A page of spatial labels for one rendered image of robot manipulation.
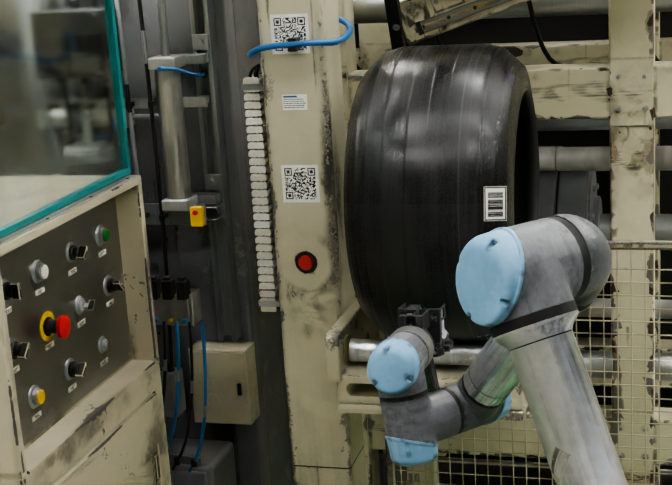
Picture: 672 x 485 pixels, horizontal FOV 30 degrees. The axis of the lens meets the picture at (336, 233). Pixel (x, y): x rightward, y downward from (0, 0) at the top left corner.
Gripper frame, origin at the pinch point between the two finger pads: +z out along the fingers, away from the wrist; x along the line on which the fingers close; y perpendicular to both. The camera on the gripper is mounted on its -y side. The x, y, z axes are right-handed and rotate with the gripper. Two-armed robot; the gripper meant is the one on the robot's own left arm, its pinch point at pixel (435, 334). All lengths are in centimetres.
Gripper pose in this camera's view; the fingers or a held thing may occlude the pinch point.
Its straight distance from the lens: 220.3
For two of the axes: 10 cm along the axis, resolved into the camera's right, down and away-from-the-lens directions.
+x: -9.6, 0.0, 2.7
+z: 2.7, -1.3, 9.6
